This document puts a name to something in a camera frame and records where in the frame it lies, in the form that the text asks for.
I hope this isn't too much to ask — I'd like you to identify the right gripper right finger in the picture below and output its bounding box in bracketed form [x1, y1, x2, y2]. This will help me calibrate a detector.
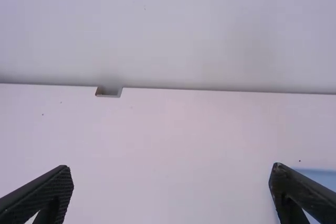
[268, 162, 336, 224]

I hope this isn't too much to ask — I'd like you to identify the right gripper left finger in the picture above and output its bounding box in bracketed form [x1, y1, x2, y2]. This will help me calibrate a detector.
[0, 164, 75, 224]

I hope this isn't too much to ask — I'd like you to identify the blue mat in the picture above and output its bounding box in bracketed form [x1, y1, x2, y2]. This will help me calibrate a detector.
[291, 167, 336, 224]

